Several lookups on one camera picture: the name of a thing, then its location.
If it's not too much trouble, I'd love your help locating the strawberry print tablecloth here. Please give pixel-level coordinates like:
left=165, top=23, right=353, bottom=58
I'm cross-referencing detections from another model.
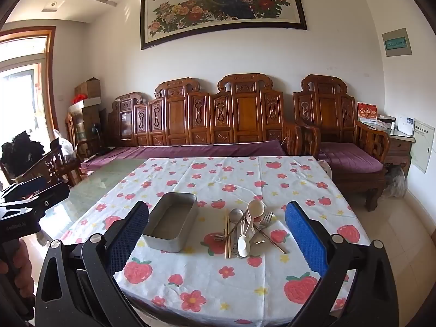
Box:
left=59, top=156, right=372, bottom=327

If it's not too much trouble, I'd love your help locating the cream plastic fork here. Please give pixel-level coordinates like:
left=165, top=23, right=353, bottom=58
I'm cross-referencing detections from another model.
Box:
left=248, top=223, right=266, bottom=247

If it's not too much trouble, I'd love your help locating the white wall cover panel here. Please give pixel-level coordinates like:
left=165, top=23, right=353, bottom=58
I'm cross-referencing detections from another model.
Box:
left=410, top=119, right=435, bottom=174

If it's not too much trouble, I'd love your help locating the black cloth bundle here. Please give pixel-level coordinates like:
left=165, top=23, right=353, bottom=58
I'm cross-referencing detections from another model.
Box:
left=0, top=131, right=46, bottom=178

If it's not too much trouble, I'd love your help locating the purple sofa cushion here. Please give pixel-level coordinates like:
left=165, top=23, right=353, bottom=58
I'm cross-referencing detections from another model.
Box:
left=80, top=139, right=289, bottom=178

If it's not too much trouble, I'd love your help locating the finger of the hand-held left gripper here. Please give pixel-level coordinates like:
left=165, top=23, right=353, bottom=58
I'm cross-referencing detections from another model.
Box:
left=0, top=180, right=71, bottom=223
left=3, top=176, right=48, bottom=202

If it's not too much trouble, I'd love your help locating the purple armchair cushion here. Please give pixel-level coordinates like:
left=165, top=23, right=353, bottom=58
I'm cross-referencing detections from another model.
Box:
left=318, top=142, right=384, bottom=174

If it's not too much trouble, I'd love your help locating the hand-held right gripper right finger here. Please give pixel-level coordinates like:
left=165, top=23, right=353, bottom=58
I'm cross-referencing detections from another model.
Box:
left=285, top=200, right=400, bottom=327

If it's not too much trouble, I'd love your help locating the white router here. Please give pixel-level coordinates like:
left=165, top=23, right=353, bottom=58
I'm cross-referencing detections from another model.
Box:
left=396, top=115, right=415, bottom=135

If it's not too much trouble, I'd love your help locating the framed peacock painting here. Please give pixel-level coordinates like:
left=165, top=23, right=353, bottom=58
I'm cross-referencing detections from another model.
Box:
left=140, top=0, right=308, bottom=50

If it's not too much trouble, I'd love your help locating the small cream plastic spoon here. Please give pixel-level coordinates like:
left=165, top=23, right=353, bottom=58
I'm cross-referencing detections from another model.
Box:
left=237, top=215, right=252, bottom=258

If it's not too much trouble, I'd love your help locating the small metal spoon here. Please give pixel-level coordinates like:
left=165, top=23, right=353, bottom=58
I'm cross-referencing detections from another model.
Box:
left=213, top=215, right=246, bottom=243

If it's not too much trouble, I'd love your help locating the person's left hand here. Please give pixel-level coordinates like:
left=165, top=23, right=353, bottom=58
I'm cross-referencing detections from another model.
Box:
left=18, top=240, right=35, bottom=296

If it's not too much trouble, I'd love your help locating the white box with red contents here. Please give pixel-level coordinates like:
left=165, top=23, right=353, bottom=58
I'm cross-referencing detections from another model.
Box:
left=69, top=96, right=102, bottom=108

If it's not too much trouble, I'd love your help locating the metal fork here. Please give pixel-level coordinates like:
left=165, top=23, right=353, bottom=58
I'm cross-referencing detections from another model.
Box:
left=254, top=211, right=275, bottom=238

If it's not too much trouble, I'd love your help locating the carved wooden sofa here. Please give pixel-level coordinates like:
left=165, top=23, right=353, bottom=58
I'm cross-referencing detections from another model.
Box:
left=108, top=74, right=304, bottom=158

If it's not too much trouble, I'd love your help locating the white plastic bag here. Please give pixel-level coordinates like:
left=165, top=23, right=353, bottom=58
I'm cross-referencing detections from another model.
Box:
left=54, top=129, right=75, bottom=158

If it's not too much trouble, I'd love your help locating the grey wall panel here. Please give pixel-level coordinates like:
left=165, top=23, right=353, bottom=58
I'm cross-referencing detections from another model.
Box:
left=381, top=27, right=413, bottom=57

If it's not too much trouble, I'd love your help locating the red desk card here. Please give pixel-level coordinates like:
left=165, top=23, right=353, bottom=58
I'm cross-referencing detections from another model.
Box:
left=356, top=102, right=379, bottom=123

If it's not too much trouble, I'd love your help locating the large cream plastic spoon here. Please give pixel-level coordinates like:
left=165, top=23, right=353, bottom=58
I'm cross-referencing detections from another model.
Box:
left=244, top=199, right=266, bottom=243

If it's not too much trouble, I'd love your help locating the wrapped floor fan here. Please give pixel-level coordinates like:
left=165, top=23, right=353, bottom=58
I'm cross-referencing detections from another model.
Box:
left=384, top=164, right=408, bottom=199

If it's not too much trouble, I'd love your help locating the rectangular metal tray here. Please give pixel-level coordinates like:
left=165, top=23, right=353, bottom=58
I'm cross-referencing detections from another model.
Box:
left=141, top=192, right=199, bottom=253

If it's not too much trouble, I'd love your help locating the large metal spoon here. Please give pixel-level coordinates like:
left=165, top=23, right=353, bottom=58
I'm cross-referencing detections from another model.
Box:
left=229, top=208, right=244, bottom=257

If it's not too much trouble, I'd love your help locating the wooden window frame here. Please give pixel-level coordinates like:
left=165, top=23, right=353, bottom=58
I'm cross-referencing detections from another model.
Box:
left=0, top=25, right=59, bottom=137

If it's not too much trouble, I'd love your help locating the carved wooden armchair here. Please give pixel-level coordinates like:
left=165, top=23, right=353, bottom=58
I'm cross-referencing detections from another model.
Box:
left=293, top=74, right=391, bottom=212

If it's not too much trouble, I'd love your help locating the wooden side table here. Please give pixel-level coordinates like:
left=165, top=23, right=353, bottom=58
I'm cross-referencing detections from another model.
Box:
left=384, top=132, right=416, bottom=178

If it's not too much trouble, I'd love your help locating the brown cardboard box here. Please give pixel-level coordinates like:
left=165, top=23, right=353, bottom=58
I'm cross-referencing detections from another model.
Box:
left=74, top=77, right=101, bottom=99

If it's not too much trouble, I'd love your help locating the rose gold handled utensil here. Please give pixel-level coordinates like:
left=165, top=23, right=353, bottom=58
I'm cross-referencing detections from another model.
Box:
left=256, top=225, right=287, bottom=255

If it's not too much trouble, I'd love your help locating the wooden chair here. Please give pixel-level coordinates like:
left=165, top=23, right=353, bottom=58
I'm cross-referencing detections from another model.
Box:
left=20, top=138, right=83, bottom=187

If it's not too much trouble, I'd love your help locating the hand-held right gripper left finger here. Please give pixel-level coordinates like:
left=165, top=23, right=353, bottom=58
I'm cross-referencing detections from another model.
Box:
left=34, top=200, right=150, bottom=327

